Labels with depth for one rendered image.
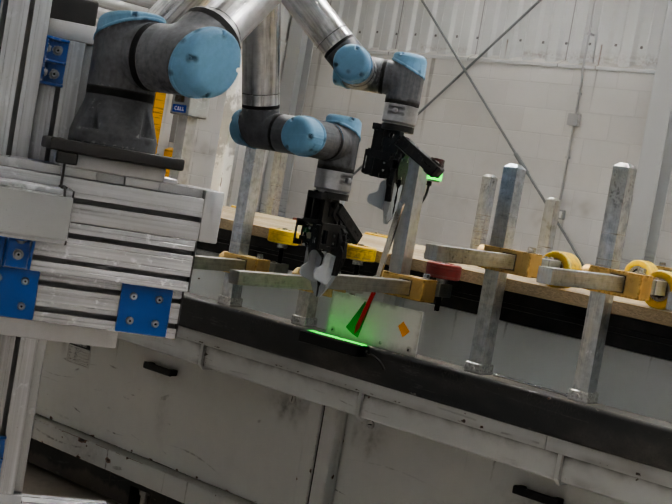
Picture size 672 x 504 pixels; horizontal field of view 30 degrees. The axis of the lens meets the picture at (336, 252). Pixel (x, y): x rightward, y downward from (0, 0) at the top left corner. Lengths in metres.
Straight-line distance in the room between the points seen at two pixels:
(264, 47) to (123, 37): 0.39
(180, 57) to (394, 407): 1.09
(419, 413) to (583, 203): 8.31
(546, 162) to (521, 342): 8.45
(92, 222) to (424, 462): 1.22
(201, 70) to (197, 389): 1.64
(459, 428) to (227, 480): 0.95
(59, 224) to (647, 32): 9.27
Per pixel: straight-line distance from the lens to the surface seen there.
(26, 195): 2.01
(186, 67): 2.05
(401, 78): 2.68
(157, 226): 2.16
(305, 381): 2.98
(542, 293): 2.78
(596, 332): 2.52
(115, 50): 2.15
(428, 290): 2.75
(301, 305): 2.96
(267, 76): 2.46
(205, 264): 2.98
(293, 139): 2.39
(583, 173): 11.05
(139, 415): 3.73
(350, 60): 2.54
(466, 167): 11.77
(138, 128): 2.15
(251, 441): 3.41
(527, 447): 2.63
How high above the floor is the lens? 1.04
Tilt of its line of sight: 3 degrees down
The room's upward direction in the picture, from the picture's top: 10 degrees clockwise
